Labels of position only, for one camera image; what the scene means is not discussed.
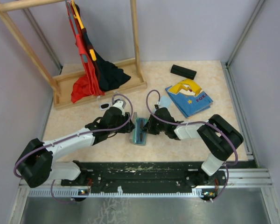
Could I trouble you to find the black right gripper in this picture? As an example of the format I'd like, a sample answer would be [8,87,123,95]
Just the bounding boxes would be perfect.
[141,114,167,135]

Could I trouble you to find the grey glasses case green lining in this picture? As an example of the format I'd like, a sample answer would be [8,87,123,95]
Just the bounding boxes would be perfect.
[129,112,139,145]

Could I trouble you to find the grey blue sunglasses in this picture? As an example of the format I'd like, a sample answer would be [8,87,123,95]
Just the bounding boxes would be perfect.
[137,118,146,145]

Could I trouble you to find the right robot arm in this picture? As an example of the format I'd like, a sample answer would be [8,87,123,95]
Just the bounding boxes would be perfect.
[141,107,244,185]

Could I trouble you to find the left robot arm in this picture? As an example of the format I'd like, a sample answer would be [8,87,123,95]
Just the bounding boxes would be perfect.
[14,106,134,188]

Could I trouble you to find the white sunglasses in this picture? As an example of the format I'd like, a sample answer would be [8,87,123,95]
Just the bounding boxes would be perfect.
[96,96,121,111]

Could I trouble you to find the light blue flat lens cloth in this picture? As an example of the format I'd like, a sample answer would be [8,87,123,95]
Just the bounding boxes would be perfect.
[159,96,172,109]

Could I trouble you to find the blue yellow folded cloth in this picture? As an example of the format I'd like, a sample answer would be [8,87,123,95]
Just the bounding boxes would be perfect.
[165,79,213,118]

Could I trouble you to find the black hanging garment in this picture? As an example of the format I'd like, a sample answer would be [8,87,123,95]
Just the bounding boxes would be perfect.
[83,32,132,92]

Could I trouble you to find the red hanging garment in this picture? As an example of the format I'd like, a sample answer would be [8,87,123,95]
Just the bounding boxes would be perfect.
[65,2,105,97]

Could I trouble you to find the black glasses case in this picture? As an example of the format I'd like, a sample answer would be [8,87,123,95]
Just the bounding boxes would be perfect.
[170,64,197,80]

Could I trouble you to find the yellow clothes hanger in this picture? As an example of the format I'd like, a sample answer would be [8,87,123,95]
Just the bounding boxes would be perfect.
[71,0,97,61]

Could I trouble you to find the wooden clothes rack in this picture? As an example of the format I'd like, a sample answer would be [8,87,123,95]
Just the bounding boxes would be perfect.
[0,0,147,110]

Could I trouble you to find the grey red clothes hanger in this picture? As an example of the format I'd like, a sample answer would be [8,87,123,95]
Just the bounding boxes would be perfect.
[65,0,88,63]

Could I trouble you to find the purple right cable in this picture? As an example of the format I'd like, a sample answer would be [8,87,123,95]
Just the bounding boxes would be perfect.
[146,90,238,203]

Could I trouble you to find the purple cable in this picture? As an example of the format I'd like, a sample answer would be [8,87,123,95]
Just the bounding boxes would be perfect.
[13,93,134,204]
[146,90,238,203]

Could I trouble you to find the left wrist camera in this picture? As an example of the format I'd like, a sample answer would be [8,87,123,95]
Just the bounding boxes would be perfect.
[112,99,126,113]

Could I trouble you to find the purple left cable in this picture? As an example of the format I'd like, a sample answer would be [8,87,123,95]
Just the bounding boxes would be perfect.
[13,93,134,204]

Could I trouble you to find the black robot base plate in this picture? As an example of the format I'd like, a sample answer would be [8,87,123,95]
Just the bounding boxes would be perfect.
[61,162,227,194]

